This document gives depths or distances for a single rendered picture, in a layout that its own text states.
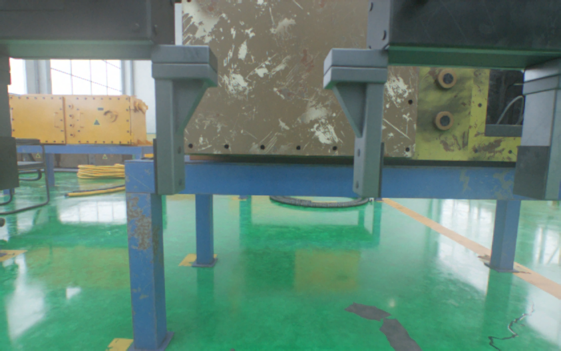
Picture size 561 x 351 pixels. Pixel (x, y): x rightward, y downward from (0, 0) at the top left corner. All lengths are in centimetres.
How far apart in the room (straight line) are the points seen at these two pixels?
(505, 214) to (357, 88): 182
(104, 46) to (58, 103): 416
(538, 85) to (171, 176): 28
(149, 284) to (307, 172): 62
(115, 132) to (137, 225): 307
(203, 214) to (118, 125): 255
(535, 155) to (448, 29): 12
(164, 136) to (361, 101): 14
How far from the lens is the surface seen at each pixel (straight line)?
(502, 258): 206
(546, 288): 201
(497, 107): 112
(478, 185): 104
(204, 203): 162
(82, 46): 25
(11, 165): 30
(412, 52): 23
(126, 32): 22
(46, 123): 448
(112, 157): 763
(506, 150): 104
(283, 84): 81
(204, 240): 168
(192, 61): 21
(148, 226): 98
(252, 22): 86
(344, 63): 21
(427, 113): 92
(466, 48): 23
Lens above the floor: 69
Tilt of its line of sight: 6 degrees down
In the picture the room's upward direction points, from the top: 1 degrees clockwise
